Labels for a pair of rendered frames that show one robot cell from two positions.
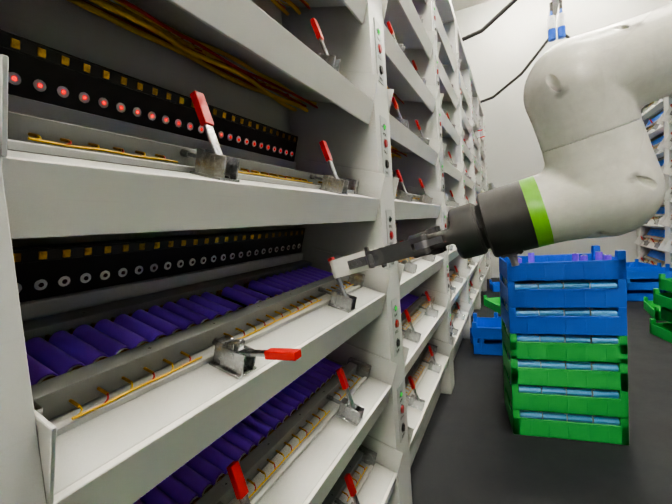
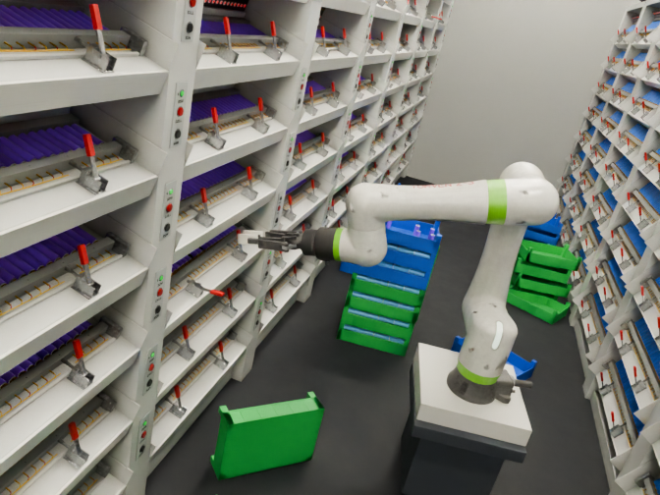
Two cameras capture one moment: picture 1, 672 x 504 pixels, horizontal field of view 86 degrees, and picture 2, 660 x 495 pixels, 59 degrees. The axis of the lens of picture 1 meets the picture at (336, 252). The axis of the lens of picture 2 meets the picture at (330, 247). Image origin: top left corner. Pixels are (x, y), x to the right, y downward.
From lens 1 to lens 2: 1.16 m
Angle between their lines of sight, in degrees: 23
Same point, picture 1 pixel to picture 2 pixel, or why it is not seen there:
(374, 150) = (280, 158)
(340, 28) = not seen: hidden behind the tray
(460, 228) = (304, 244)
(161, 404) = (176, 304)
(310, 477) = (207, 337)
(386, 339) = (259, 271)
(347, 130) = not seen: hidden behind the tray
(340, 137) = not seen: hidden behind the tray
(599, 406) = (395, 330)
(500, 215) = (321, 246)
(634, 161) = (371, 245)
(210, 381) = (188, 298)
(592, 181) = (356, 247)
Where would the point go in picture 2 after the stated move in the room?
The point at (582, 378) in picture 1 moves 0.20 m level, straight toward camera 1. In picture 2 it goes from (390, 311) to (373, 330)
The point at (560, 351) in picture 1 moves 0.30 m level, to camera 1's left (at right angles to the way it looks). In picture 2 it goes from (382, 291) to (310, 283)
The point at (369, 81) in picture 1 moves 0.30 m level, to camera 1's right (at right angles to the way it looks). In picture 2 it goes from (288, 114) to (384, 132)
